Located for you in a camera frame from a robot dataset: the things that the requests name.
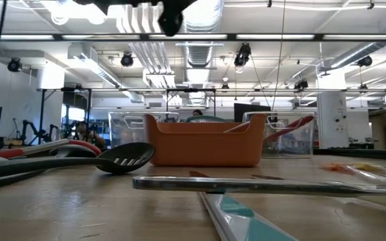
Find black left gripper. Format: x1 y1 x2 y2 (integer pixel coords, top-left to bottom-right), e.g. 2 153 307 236
112 0 197 37

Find black slotted spoon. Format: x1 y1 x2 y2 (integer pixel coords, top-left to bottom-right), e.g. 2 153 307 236
0 142 156 183

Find red ladle steel shaft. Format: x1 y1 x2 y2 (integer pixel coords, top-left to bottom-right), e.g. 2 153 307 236
0 139 103 160

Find metal tongs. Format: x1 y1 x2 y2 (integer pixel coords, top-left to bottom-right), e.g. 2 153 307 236
131 175 386 199

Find teal patterned knife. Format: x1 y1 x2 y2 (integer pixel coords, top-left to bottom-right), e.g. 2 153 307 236
188 170 298 241

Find black solid nylon spoon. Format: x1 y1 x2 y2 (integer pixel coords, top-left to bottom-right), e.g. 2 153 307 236
0 144 97 193

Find yellow silicone brush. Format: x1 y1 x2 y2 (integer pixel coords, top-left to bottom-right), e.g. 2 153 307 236
350 161 386 177

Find black ceiling spotlight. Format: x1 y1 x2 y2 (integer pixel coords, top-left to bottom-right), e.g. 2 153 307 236
233 42 253 68
357 55 374 68
293 79 310 92
120 52 135 68
7 57 23 73

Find black bar with light strips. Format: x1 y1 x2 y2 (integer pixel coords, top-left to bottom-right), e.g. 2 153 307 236
0 32 386 42

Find steel box grater teal trim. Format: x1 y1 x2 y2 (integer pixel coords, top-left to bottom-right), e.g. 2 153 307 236
185 115 227 123

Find clear plastic bin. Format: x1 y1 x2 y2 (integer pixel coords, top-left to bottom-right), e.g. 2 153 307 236
108 111 180 149
242 111 316 159

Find black background monitor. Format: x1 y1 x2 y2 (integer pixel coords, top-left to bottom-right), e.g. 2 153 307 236
233 102 273 123

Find orange plastic bin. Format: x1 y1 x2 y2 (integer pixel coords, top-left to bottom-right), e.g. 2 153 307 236
142 113 267 167

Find red silicone spoon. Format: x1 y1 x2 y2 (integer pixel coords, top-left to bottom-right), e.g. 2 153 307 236
263 114 315 143

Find white column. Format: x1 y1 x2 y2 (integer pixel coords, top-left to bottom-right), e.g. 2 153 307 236
316 72 348 149

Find silver ventilation duct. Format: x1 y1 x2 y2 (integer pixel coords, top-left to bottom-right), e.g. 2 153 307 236
178 0 226 70

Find black background gantry frame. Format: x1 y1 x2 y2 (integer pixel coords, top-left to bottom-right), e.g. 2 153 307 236
37 86 386 145

